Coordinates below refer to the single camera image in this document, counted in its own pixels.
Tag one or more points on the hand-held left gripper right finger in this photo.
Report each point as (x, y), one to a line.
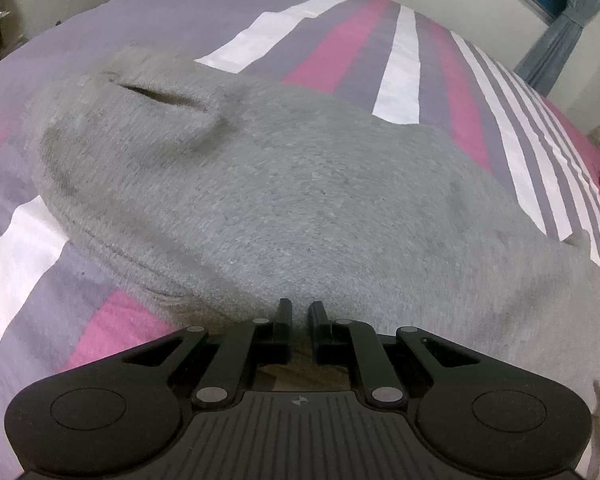
(318, 327)

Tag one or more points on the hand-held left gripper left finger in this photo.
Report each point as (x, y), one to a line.
(282, 327)

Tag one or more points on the grey pants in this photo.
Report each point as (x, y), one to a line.
(300, 200)

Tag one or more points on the striped pink grey bed sheet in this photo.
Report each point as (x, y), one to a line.
(340, 45)

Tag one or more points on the grey curtain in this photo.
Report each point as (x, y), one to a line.
(562, 35)

